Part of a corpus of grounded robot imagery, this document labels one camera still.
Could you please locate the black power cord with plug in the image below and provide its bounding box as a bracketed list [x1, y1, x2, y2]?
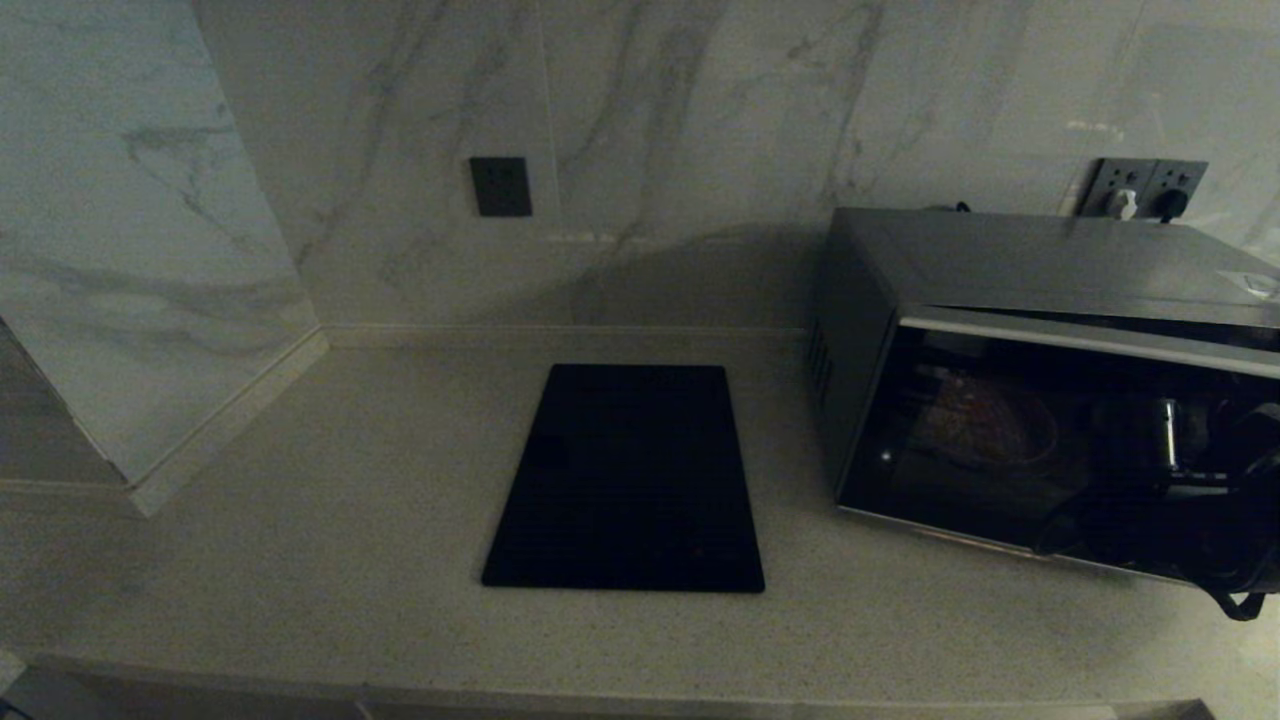
[925, 188, 1189, 225]

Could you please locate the white cabinet door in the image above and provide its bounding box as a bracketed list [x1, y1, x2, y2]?
[0, 660, 126, 720]

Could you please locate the dark grey wall socket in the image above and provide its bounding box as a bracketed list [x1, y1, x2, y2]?
[470, 157, 533, 218]
[1146, 160, 1209, 221]
[1080, 158, 1151, 219]

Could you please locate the black glass microwave door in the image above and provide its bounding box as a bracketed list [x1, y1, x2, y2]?
[838, 307, 1280, 591]

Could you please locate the purple round plate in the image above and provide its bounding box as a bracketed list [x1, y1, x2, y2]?
[915, 375, 1059, 471]

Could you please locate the black glass induction cooktop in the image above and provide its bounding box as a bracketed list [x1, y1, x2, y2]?
[481, 364, 767, 594]

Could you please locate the silver microwave oven housing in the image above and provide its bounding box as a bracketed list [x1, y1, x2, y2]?
[810, 207, 1280, 591]

